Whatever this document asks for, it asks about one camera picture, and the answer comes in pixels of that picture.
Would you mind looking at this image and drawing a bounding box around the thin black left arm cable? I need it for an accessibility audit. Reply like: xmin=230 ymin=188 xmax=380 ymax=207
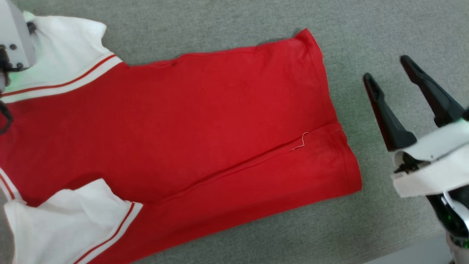
xmin=0 ymin=100 xmax=14 ymax=135

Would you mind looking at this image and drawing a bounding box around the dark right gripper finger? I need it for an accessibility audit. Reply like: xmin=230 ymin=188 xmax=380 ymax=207
xmin=363 ymin=73 xmax=417 ymax=152
xmin=400 ymin=55 xmax=466 ymax=128

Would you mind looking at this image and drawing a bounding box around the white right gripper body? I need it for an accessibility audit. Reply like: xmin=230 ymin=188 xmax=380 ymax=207
xmin=390 ymin=119 xmax=469 ymax=199

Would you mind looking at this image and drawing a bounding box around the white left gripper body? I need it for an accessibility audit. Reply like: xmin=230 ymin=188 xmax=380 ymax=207
xmin=0 ymin=0 xmax=37 ymax=72

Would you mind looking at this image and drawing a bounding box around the red and white shirt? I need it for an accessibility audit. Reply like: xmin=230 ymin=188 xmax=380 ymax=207
xmin=0 ymin=11 xmax=363 ymax=264

